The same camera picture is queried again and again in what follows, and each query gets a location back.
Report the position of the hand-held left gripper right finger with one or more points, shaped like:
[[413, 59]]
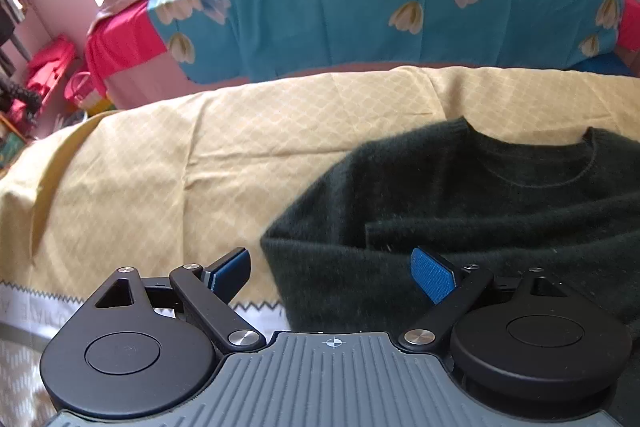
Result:
[[434, 274]]

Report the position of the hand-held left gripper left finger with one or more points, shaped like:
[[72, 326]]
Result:
[[231, 271]]

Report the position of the dark green knit sweater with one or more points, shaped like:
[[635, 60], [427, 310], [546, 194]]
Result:
[[450, 207]]

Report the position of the yellow diamond patterned cloth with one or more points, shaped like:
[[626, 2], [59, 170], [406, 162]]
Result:
[[175, 167]]

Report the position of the pink plastic basket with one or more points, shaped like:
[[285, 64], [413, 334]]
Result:
[[82, 89]]

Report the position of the beige chevron patterned cloth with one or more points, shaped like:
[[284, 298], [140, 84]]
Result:
[[22, 382]]

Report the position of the red bed sheet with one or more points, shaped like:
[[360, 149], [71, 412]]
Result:
[[122, 37]]

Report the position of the red cloth pile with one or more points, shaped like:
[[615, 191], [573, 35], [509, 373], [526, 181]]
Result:
[[50, 62]]

